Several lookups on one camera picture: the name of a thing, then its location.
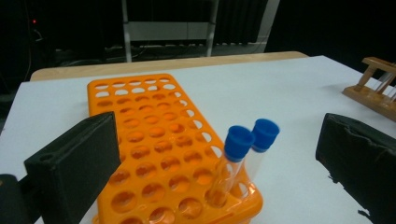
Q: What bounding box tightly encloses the orange plastic test tube rack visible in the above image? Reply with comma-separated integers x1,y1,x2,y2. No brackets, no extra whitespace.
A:
87,73,264,224

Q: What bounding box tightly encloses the wooden test tube rack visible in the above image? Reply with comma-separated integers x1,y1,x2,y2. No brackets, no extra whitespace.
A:
342,56,396,123

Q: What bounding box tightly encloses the blue capped test tube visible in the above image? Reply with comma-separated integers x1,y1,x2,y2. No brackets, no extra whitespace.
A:
205,124,256,209
239,118,280,199

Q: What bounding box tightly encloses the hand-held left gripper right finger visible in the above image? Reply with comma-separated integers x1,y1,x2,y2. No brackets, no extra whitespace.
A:
315,112,396,224

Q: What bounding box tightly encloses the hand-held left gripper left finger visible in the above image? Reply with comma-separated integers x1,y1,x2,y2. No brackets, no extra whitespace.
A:
23,111,122,224

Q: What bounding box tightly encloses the white metal desk frame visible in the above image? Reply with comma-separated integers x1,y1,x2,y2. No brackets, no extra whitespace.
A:
120,0,220,63

